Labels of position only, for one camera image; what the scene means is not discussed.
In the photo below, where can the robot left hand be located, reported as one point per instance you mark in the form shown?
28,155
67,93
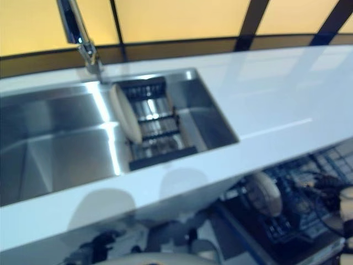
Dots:
104,240

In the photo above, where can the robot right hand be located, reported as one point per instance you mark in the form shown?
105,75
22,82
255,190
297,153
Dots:
329,184

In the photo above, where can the beige ceramic plate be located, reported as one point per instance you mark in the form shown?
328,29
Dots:
264,193
127,116

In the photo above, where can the grey robot torso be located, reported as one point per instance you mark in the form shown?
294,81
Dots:
165,259

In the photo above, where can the stainless steel sink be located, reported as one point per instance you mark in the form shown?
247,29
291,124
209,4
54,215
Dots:
55,132

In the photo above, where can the black sink drain rack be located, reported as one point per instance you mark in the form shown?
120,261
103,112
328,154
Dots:
157,124

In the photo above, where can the chrome kitchen faucet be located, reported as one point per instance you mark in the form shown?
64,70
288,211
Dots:
77,27

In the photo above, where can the black window frame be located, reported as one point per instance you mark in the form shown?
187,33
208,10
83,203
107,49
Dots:
252,19

